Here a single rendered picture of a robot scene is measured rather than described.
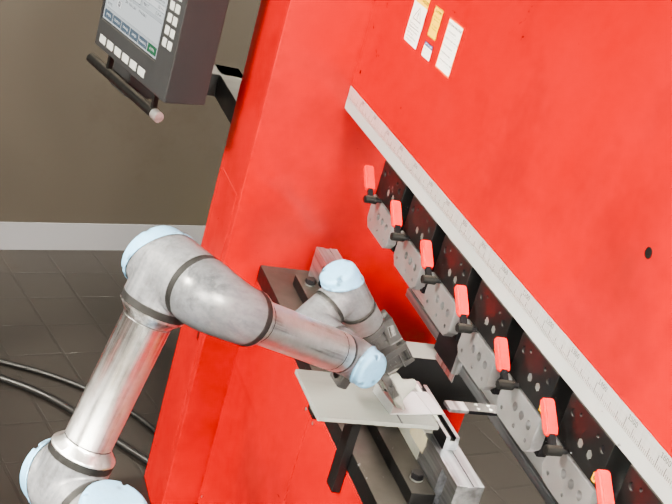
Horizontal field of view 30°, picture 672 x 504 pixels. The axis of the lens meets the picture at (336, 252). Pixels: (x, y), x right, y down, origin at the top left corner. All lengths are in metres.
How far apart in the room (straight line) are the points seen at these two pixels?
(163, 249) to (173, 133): 3.20
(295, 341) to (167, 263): 0.26
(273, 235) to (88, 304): 1.66
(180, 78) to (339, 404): 1.07
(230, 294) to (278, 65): 1.26
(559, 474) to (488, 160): 0.66
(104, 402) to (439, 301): 0.78
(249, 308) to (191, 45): 1.33
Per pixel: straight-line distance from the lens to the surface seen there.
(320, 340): 2.14
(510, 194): 2.35
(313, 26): 3.13
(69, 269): 5.10
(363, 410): 2.53
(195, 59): 3.22
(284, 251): 3.34
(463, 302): 2.40
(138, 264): 2.05
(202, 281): 1.96
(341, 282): 2.34
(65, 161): 5.08
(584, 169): 2.14
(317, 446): 2.82
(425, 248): 2.56
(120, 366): 2.08
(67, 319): 4.72
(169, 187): 5.31
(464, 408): 2.66
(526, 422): 2.21
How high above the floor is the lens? 2.21
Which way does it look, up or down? 22 degrees down
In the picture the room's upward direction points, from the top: 16 degrees clockwise
